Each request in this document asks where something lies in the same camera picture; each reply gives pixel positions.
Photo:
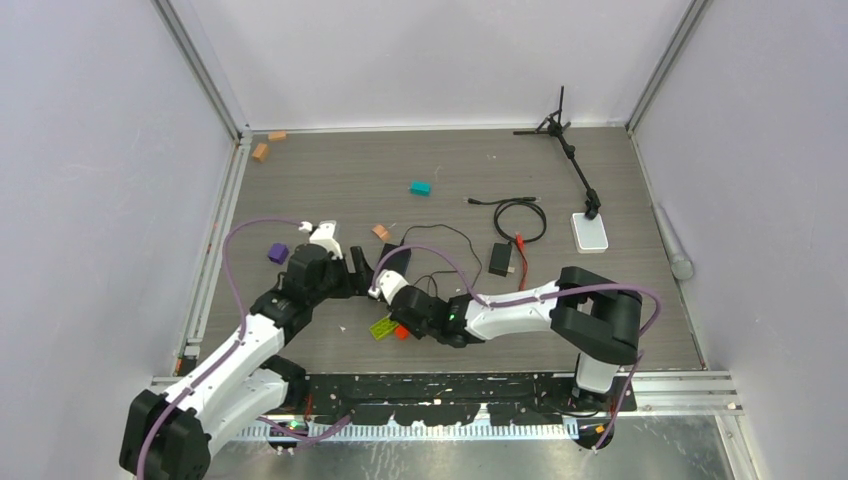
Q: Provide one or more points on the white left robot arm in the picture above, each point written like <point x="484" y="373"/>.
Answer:
<point x="176" y="433"/>

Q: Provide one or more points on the orange-red cube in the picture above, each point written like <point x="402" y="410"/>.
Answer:
<point x="401" y="333"/>

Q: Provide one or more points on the black power adapter with cord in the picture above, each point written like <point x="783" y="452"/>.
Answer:
<point x="431" y="277"/>

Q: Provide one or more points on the orange block near corner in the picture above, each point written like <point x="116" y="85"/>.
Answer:
<point x="261" y="152"/>

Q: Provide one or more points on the black tripod stand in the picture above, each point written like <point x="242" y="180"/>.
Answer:
<point x="553" y="126"/>

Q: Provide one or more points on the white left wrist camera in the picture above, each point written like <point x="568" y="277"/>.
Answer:
<point x="323" y="234"/>

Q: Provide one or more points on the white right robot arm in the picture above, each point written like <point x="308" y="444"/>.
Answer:
<point x="600" y="318"/>

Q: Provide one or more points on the grey cylinder by wall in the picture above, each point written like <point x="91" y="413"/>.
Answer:
<point x="681" y="265"/>

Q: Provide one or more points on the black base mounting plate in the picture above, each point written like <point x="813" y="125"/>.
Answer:
<point x="438" y="399"/>

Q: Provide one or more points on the black network switch box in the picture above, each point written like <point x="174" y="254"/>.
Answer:
<point x="395" y="258"/>

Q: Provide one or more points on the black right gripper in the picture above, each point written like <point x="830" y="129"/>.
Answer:
<point x="418" y="332"/>

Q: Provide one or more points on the purple block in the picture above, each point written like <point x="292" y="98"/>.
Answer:
<point x="278" y="253"/>

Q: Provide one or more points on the teal block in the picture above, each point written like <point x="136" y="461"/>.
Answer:
<point x="423" y="189"/>

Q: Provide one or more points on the tan wooden block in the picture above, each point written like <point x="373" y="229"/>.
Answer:
<point x="382" y="233"/>

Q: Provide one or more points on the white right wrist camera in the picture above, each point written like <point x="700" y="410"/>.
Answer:
<point x="387" y="284"/>

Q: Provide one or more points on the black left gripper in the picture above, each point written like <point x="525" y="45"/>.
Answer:
<point x="362" y="273"/>

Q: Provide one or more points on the green lego brick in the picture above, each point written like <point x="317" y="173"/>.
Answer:
<point x="382" y="328"/>

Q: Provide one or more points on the white box under tripod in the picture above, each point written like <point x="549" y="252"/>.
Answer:
<point x="589" y="234"/>

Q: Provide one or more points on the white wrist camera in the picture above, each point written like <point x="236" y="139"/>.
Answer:
<point x="323" y="234"/>
<point x="387" y="284"/>

